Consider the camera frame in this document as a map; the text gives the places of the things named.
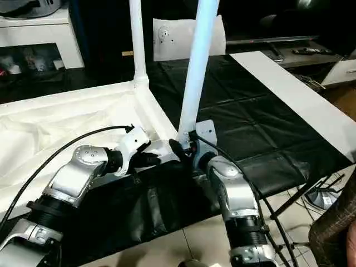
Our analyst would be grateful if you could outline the grey stand base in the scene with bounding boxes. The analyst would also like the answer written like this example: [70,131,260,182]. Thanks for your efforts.
[305,188,342,210]

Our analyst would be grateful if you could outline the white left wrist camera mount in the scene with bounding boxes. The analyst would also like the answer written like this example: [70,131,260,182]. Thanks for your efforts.
[113,126,153,178]

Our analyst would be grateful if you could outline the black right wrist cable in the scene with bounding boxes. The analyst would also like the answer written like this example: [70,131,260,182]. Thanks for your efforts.
[194,132,296,267]

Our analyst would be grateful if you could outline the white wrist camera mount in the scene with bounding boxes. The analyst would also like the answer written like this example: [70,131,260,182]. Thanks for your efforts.
[113,126,153,178]
[192,119,218,171]

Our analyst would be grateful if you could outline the dark low tv bench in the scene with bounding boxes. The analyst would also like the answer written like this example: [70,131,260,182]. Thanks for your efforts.
[266,38,346,70]

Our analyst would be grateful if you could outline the white drawer unit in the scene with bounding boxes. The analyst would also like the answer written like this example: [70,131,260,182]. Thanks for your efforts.
[320,58,356,89]

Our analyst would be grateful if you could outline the black stand leg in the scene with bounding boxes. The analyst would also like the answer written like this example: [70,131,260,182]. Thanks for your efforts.
[269,173,346,220]

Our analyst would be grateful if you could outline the brown woven stool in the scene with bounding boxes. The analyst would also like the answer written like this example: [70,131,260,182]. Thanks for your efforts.
[308,182,356,267]

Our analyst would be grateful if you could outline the white plastic table leg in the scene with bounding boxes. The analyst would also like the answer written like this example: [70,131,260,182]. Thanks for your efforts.
[128,0,150,90]
[177,0,218,151]

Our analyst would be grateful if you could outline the white flat board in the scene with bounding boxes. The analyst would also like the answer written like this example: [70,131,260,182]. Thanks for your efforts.
[229,51,356,164]

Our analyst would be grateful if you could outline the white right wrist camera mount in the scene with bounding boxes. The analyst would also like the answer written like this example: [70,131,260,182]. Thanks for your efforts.
[192,119,218,171]

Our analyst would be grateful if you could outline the white plastic table top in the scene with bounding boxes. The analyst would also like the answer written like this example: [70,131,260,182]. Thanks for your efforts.
[0,80,181,221]

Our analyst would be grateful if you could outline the black table mat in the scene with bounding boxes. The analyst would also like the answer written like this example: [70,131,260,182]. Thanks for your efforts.
[0,54,350,264]

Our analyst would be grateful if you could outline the loose floor cables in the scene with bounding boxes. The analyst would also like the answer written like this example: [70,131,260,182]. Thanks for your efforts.
[294,73,327,92]

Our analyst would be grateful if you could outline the black cabinet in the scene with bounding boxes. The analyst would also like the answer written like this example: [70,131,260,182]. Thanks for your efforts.
[68,0,154,84]

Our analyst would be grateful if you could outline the black remote control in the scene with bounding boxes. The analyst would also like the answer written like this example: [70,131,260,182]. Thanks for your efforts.
[291,48,334,56]

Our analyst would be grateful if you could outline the white cabinet with glass doors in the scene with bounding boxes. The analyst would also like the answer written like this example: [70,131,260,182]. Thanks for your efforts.
[0,12,86,76]

